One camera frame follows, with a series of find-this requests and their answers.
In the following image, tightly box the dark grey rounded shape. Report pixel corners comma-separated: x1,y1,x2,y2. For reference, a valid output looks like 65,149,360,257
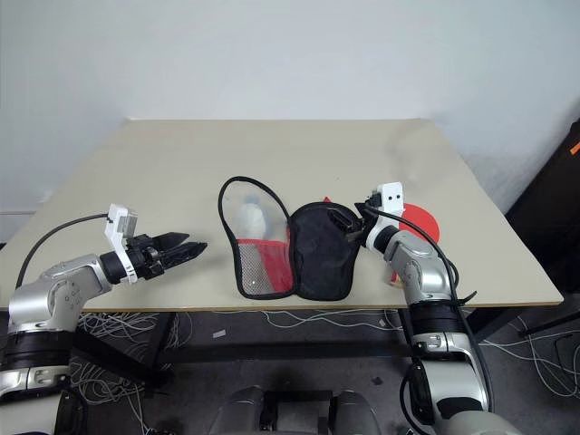
212,386,266,435
333,389,382,435

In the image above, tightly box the black red paddle case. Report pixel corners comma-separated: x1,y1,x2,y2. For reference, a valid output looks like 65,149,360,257
217,175,364,302

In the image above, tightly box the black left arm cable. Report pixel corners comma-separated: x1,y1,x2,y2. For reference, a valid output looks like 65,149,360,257
15,213,112,291

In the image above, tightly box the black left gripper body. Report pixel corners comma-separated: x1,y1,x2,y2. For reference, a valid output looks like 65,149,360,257
124,233,167,282

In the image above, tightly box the black metal table frame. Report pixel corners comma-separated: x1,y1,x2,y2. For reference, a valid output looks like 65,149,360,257
67,296,580,391

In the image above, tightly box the black cabinet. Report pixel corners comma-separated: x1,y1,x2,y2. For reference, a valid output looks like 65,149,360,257
504,111,580,318

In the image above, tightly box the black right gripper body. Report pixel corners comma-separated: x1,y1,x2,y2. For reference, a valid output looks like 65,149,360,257
347,191,382,249

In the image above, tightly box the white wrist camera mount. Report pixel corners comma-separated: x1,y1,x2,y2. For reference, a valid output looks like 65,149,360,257
103,203,140,285
362,181,406,251

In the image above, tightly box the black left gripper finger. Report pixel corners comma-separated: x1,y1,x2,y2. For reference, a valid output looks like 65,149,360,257
161,242,209,269
156,230,192,250

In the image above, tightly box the red table tennis paddle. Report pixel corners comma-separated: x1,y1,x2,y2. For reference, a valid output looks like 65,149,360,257
385,201,442,291

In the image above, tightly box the white grey plush keychain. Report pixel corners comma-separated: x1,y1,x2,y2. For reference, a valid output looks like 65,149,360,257
235,194,269,239

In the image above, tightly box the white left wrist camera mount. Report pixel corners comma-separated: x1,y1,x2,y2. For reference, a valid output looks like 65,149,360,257
103,203,140,285

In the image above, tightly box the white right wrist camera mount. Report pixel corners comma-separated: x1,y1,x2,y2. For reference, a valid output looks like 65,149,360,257
362,181,406,251

